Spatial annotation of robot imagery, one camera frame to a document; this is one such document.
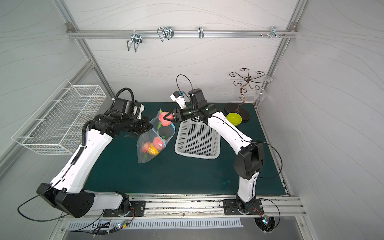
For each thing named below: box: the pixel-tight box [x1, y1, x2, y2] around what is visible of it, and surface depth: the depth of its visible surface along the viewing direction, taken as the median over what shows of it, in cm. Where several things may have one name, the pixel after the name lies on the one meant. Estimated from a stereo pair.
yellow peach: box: [148, 144, 159, 156], surface depth 82 cm
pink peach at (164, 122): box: [158, 111, 174, 127], surface depth 72 cm
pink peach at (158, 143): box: [152, 136, 165, 151], surface depth 76 cm
